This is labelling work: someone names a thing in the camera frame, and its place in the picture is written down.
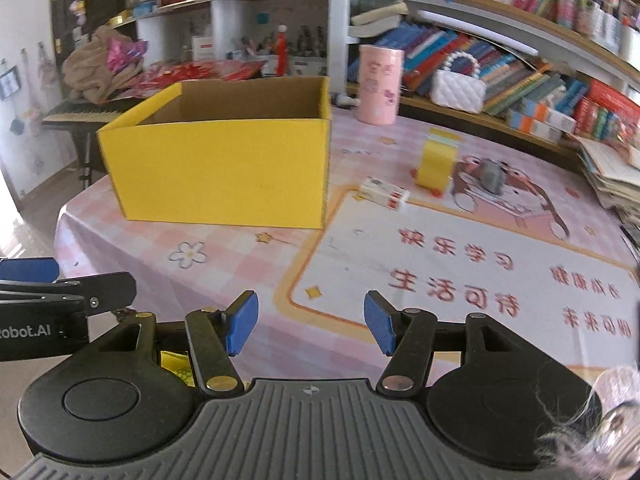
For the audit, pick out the white red small box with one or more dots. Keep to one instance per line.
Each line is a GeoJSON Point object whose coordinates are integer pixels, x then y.
{"type": "Point", "coordinates": [202, 49]}

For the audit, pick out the red bottle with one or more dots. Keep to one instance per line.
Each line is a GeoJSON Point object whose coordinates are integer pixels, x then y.
{"type": "Point", "coordinates": [281, 50]}

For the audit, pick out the small white orange box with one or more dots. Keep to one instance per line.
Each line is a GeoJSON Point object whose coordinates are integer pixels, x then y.
{"type": "Point", "coordinates": [385, 194]}

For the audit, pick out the small grey gadget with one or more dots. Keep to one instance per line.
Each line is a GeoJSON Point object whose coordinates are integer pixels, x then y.
{"type": "Point", "coordinates": [490, 175]}

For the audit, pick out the white desk pen organizer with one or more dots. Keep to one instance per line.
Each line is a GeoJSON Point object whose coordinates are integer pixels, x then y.
{"type": "Point", "coordinates": [307, 65]}

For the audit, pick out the pink door ornament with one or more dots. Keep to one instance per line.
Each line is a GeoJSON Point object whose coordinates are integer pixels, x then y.
{"type": "Point", "coordinates": [77, 7]}

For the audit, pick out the black keyboard stand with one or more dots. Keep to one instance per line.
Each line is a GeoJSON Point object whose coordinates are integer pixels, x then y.
{"type": "Point", "coordinates": [85, 160]}

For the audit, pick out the yellow tape roll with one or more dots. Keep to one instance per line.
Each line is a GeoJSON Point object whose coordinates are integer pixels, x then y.
{"type": "Point", "coordinates": [437, 162]}

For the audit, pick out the yellow patterned packet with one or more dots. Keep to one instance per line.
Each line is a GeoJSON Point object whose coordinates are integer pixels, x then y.
{"type": "Point", "coordinates": [175, 367]}

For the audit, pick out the red paper decorations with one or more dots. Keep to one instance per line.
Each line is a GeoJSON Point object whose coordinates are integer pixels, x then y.
{"type": "Point", "coordinates": [200, 72]}

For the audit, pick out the long row of books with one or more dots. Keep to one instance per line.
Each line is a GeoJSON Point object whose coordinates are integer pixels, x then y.
{"type": "Point", "coordinates": [505, 75]}

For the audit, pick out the pink foil wrapper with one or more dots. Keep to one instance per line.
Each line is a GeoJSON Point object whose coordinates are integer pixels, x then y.
{"type": "Point", "coordinates": [125, 56]}

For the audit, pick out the pale fluffy trim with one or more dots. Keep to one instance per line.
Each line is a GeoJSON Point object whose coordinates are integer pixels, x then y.
{"type": "Point", "coordinates": [590, 420]}

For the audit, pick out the yellow cardboard box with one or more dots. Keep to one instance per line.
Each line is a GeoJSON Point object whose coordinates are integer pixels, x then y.
{"type": "Point", "coordinates": [215, 170]}

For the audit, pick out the brown crumpled cloth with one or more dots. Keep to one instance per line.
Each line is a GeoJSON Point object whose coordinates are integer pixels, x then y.
{"type": "Point", "coordinates": [92, 70]}

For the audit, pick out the white orange carton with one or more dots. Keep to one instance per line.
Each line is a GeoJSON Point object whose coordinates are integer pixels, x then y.
{"type": "Point", "coordinates": [547, 116]}
{"type": "Point", "coordinates": [535, 129]}

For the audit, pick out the pink cylindrical canister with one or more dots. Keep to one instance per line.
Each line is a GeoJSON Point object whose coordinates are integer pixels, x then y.
{"type": "Point", "coordinates": [380, 85]}

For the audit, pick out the white shelf unit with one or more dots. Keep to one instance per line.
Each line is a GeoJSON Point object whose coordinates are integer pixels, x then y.
{"type": "Point", "coordinates": [337, 25]}

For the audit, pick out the black piano keyboard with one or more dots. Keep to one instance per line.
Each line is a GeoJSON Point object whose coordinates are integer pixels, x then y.
{"type": "Point", "coordinates": [85, 112]}

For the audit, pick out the pink checked tablecloth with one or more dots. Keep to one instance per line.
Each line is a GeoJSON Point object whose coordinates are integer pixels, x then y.
{"type": "Point", "coordinates": [250, 270]}

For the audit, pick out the stack of papers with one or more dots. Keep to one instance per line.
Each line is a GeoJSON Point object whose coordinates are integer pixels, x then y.
{"type": "Point", "coordinates": [610, 175]}

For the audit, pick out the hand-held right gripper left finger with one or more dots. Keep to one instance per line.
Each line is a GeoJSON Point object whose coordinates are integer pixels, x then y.
{"type": "Point", "coordinates": [242, 322]}

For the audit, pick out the thick red book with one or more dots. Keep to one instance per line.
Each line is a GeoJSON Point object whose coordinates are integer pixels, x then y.
{"type": "Point", "coordinates": [607, 105]}

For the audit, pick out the cream lying books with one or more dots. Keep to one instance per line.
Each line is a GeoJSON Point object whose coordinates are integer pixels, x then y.
{"type": "Point", "coordinates": [372, 20]}

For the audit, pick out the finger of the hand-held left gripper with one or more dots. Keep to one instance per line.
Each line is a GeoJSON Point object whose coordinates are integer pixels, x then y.
{"type": "Point", "coordinates": [30, 270]}

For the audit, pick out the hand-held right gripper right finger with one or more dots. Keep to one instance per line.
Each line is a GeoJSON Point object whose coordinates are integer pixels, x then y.
{"type": "Point", "coordinates": [381, 322]}

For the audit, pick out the white quilted pearl handbag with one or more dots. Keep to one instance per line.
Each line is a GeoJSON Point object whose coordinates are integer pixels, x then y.
{"type": "Point", "coordinates": [457, 90]}

